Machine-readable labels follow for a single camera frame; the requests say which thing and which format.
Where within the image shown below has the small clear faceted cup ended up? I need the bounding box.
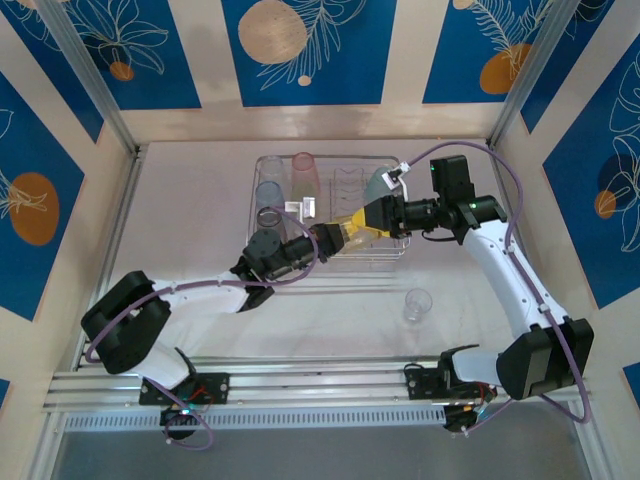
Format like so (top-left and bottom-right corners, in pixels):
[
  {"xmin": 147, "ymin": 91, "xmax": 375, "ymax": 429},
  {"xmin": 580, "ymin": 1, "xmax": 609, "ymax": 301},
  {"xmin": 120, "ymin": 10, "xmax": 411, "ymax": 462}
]
[{"xmin": 403, "ymin": 288, "xmax": 434, "ymax": 324}]

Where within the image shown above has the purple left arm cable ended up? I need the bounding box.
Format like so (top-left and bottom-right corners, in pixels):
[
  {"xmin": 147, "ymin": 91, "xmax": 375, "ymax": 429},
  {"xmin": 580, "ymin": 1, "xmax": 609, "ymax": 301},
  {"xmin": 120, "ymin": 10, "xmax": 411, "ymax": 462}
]
[{"xmin": 84, "ymin": 207, "xmax": 321, "ymax": 450}]

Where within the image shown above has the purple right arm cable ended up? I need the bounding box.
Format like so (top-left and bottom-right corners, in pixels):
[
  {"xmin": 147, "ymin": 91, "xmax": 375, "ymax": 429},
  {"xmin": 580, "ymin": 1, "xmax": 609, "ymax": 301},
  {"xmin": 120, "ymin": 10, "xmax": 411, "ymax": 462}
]
[{"xmin": 405, "ymin": 141, "xmax": 594, "ymax": 437}]

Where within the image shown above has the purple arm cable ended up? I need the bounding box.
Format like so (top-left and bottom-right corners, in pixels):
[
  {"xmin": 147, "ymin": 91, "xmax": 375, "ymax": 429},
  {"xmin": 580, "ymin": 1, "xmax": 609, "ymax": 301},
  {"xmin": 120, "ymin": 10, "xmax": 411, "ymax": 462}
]
[
  {"xmin": 84, "ymin": 207, "xmax": 321, "ymax": 450},
  {"xmin": 405, "ymin": 141, "xmax": 594, "ymax": 437}
]

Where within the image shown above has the chrome wire dish rack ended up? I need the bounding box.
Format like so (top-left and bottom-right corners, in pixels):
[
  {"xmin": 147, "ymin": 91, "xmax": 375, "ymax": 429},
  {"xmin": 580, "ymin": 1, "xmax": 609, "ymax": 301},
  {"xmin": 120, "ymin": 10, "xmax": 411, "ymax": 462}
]
[{"xmin": 248, "ymin": 154, "xmax": 414, "ymax": 274}]

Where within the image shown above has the small electronics board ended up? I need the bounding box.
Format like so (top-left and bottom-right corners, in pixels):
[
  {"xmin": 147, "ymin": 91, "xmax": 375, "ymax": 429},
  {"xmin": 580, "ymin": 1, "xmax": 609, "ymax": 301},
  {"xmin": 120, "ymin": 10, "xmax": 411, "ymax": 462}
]
[
  {"xmin": 442, "ymin": 387, "xmax": 499, "ymax": 434},
  {"xmin": 159, "ymin": 405, "xmax": 201, "ymax": 441}
]

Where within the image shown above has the pink translucent cup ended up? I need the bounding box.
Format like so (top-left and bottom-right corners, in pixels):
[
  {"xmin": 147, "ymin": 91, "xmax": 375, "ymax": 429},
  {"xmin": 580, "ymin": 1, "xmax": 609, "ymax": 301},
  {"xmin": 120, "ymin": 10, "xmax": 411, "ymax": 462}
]
[{"xmin": 291, "ymin": 152, "xmax": 321, "ymax": 186}]

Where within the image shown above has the grey tinted cup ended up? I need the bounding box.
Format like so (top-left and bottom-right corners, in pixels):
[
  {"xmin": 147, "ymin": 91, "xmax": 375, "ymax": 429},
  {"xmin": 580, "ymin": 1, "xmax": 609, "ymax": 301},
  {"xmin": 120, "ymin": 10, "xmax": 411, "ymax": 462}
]
[{"xmin": 255, "ymin": 205, "xmax": 289, "ymax": 244}]

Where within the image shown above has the aluminium frame post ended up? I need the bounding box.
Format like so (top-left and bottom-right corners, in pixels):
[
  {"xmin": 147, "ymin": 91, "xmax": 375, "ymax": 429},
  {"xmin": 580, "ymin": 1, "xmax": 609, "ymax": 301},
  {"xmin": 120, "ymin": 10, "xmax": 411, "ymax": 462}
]
[
  {"xmin": 35, "ymin": 0, "xmax": 144, "ymax": 160},
  {"xmin": 485, "ymin": 0, "xmax": 584, "ymax": 151}
]

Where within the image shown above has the grey slotted cable duct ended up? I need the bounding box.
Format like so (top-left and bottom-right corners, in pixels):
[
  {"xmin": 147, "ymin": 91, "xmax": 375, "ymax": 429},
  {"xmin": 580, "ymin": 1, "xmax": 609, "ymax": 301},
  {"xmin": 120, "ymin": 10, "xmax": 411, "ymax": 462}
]
[{"xmin": 63, "ymin": 405, "xmax": 449, "ymax": 432}]

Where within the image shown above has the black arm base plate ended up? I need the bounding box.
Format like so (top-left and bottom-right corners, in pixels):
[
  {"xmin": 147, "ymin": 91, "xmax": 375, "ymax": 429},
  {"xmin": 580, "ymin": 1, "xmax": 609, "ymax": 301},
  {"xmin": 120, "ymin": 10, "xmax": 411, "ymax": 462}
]
[
  {"xmin": 403, "ymin": 367, "xmax": 451, "ymax": 401},
  {"xmin": 138, "ymin": 372, "xmax": 231, "ymax": 407}
]

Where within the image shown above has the blue tinted cup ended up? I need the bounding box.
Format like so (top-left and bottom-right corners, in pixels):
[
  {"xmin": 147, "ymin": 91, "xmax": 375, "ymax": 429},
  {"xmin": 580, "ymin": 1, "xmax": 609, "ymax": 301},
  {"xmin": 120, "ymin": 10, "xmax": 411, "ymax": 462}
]
[{"xmin": 255, "ymin": 180, "xmax": 285, "ymax": 209}]

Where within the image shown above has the tall clear cup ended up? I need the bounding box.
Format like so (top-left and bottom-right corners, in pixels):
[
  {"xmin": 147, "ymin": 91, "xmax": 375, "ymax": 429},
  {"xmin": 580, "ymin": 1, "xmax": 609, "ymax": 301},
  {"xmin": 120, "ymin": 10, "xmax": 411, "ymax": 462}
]
[{"xmin": 257, "ymin": 154, "xmax": 286, "ymax": 184}]

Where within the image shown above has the teal translucent cup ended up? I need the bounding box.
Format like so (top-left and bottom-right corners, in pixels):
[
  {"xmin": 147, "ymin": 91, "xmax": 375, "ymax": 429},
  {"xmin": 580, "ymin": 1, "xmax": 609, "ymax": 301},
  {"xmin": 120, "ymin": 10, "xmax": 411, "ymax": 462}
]
[{"xmin": 363, "ymin": 167, "xmax": 396, "ymax": 201}]

